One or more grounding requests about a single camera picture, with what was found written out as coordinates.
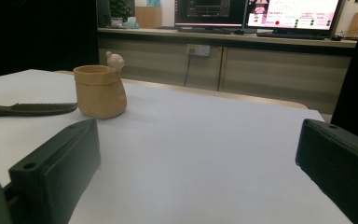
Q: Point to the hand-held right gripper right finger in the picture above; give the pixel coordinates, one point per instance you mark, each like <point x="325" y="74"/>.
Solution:
<point x="338" y="161"/>

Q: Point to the long wooden counter cabinet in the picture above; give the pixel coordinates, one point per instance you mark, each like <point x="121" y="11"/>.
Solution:
<point x="261" y="65"/>

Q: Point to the cardboard box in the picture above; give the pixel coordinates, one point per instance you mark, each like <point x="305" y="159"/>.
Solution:
<point x="148" y="17"/>

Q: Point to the tan ceramic pot with bear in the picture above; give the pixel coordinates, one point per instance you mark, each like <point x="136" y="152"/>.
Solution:
<point x="101" y="88"/>

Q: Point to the bright-screen computer monitor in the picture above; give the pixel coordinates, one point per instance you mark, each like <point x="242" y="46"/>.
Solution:
<point x="292" y="14"/>

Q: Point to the black keyboard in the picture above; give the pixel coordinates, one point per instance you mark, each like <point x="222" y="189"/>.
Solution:
<point x="203" y="30"/>
<point x="292" y="35"/>

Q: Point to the dark-screen computer monitor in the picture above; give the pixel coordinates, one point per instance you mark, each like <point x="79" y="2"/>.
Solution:
<point x="209" y="12"/>

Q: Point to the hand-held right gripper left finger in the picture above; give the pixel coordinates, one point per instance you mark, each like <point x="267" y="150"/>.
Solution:
<point x="54" y="168"/>

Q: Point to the green potted plant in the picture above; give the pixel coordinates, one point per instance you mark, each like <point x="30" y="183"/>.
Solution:
<point x="120" y="11"/>

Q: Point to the white wall socket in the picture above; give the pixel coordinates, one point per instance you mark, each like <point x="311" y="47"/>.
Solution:
<point x="198" y="50"/>

